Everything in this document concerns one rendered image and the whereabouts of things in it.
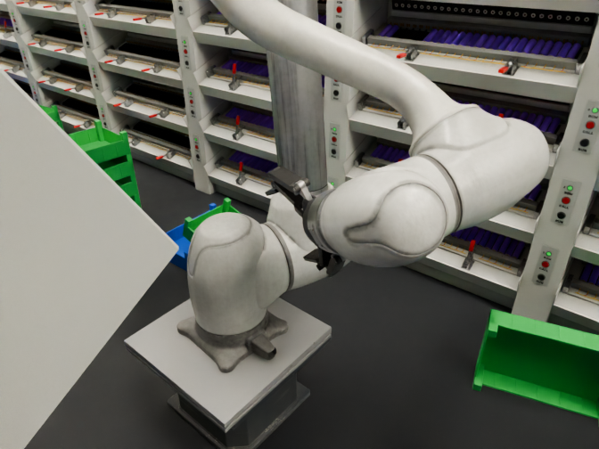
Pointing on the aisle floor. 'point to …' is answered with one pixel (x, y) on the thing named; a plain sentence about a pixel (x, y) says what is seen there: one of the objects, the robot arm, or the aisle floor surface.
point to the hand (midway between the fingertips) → (293, 222)
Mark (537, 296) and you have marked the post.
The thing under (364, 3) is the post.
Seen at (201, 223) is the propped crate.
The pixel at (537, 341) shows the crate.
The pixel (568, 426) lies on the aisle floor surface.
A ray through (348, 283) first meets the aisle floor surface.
